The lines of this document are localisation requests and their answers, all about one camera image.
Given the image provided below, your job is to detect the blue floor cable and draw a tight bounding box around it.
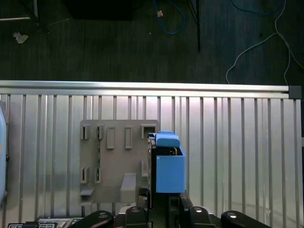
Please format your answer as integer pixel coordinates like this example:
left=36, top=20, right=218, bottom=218
left=231, top=0, right=285, bottom=16
left=153, top=0, right=186, bottom=35

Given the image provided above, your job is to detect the grey table corner cap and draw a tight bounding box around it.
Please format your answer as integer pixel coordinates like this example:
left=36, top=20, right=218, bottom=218
left=288, top=85, right=303, bottom=99

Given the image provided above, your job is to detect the crumpled paper scrap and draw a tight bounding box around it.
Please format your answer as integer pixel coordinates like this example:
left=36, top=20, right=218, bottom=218
left=13, top=32, right=29, bottom=45

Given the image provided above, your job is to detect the black stand leg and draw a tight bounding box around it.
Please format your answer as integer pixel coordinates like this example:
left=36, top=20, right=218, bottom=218
left=190, top=0, right=201, bottom=52

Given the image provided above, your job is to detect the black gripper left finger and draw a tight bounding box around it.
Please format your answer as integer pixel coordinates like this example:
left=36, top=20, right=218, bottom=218
left=72, top=187, right=153, bottom=228

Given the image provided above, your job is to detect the white floor cable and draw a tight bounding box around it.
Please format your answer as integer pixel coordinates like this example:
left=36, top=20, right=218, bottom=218
left=225, top=0, right=304, bottom=85

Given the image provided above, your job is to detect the hard disk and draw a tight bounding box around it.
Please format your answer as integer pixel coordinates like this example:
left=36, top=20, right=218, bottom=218
left=147, top=130, right=186, bottom=209

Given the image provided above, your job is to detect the grey parts rack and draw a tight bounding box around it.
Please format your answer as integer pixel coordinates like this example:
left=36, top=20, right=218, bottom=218
left=79, top=119, right=159, bottom=208

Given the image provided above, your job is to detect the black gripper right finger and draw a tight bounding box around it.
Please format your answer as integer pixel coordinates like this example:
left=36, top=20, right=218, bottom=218
left=168, top=192, right=273, bottom=228

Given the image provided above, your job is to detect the silver metal stand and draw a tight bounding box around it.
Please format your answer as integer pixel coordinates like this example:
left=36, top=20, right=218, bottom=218
left=0, top=0, right=50, bottom=34

